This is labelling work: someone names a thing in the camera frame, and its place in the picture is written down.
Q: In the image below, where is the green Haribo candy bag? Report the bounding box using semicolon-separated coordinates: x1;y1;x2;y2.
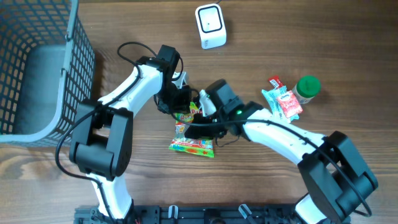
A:
169;102;215;158

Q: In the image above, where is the teal snack packet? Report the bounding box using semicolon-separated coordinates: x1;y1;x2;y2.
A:
261;86;300;123

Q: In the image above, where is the red stick sachet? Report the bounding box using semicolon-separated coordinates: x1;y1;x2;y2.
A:
268;75;284;89

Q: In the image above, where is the red tissue pack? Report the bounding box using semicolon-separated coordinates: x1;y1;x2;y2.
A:
277;91;303;118

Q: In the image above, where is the green lid seasoning jar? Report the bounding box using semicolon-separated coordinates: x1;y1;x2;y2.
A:
292;76;322;104

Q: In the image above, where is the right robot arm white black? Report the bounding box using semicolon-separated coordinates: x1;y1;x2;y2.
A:
184;79;378;223

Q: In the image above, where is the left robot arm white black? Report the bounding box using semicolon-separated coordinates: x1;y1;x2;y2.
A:
69;45;191;223

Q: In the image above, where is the white barcode scanner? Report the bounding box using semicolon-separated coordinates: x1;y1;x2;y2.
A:
195;3;227;50

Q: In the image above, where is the grey plastic mesh basket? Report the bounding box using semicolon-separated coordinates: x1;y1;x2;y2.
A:
1;0;95;147

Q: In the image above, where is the black mounting rail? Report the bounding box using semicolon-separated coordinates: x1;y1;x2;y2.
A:
73;204;331;224

